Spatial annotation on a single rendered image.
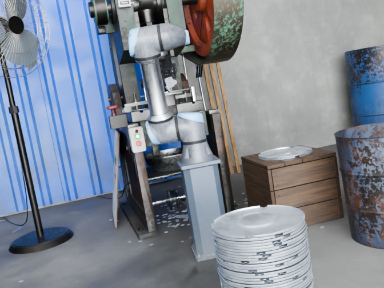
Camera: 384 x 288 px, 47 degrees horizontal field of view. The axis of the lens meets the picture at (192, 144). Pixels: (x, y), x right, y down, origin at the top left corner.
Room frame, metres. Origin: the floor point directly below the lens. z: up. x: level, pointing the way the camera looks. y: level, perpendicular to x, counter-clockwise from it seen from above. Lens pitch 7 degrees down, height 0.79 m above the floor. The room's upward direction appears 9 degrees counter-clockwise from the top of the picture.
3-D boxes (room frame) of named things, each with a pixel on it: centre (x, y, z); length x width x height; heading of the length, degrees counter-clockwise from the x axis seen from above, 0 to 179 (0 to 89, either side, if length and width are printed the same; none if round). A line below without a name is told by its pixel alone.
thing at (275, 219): (1.35, -0.16, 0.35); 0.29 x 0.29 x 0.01
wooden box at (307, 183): (2.39, -0.49, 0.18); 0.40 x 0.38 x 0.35; 12
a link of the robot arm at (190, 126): (2.07, -0.01, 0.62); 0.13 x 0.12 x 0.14; 87
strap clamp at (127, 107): (2.75, 0.31, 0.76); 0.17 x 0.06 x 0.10; 105
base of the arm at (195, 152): (2.07, -0.01, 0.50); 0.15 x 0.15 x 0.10
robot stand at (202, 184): (2.07, -0.01, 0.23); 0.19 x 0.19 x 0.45; 7
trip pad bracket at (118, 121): (2.49, 0.38, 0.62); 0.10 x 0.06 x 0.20; 105
